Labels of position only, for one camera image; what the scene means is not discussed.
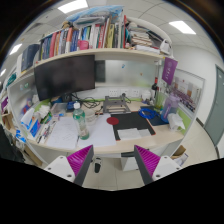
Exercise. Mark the red round coaster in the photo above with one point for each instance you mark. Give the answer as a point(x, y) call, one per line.
point(112, 121)

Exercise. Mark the row of books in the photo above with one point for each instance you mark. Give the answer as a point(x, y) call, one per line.
point(102, 32)

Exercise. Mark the blue small box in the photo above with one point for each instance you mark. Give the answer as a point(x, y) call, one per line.
point(70, 106)

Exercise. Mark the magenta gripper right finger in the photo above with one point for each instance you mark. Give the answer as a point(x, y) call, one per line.
point(153, 167)

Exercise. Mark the clear plastic water bottle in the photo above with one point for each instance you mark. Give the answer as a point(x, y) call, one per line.
point(79, 118)

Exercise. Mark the blue plastic bag on books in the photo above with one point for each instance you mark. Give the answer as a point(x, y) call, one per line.
point(96, 11)

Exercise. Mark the wooden book shelf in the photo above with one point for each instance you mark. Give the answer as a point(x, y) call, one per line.
point(101, 54)

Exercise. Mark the grey metal laptop stand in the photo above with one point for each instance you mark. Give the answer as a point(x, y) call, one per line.
point(115, 105)

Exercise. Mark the black desk mat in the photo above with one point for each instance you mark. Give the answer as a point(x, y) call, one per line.
point(131, 120)

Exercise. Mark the purple water jug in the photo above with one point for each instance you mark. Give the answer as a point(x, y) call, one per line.
point(170, 106)

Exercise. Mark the dark blue binder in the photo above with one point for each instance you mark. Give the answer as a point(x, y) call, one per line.
point(28, 56)

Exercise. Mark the purple hanging banner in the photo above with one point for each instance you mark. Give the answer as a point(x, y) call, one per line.
point(169, 70)

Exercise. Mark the black computer monitor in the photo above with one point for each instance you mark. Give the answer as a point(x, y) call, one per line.
point(65, 75)

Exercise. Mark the white sheet on mat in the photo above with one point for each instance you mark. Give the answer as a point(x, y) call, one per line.
point(127, 134)

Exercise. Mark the white tissue pack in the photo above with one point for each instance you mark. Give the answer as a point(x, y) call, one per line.
point(175, 122)

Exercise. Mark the green drinking glass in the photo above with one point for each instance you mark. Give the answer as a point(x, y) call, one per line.
point(160, 97)

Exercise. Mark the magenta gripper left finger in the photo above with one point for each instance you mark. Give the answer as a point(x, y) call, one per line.
point(74, 167)

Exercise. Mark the dark wine bottle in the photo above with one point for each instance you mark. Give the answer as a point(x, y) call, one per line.
point(154, 87)

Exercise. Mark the white tissue box left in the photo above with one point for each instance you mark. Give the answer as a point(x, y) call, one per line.
point(31, 122)

